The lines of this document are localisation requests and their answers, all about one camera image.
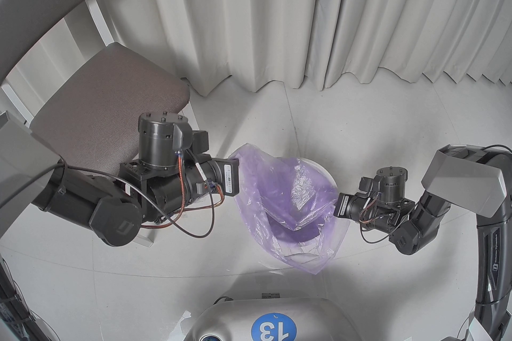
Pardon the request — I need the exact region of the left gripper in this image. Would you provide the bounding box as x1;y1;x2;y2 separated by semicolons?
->
182;157;241;209

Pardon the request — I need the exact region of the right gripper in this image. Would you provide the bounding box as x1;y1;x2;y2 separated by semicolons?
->
334;192;377;223

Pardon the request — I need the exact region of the purple plastic bag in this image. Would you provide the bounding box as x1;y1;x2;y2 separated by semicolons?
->
230;143;350;275

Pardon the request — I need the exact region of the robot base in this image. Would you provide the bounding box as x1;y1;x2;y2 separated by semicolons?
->
182;289;362;341

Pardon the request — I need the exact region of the white trash bin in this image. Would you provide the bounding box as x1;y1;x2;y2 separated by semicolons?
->
248;157;340;252

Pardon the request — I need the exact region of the grey white-framed chair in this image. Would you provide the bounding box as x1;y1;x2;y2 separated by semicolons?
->
0;0;201;248

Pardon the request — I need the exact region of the white curtain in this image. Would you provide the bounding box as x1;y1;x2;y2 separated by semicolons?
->
0;0;354;124
320;0;512;91

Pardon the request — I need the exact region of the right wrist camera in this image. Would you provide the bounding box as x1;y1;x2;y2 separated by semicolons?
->
359;176;381;197

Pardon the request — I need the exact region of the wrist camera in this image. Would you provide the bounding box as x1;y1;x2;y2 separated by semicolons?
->
359;176;381;197
191;129;210;162

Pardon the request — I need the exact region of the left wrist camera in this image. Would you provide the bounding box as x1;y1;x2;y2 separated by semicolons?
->
191;129;210;162

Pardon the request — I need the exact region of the black cable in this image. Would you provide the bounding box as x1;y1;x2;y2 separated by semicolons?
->
359;228;393;245
171;188;220;240

